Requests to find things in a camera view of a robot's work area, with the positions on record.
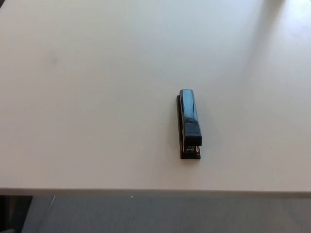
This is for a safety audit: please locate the black desk stapler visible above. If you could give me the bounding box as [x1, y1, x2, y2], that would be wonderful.
[176, 89, 203, 160]

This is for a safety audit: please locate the dark table leg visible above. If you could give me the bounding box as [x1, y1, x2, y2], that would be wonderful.
[0, 195, 34, 233]

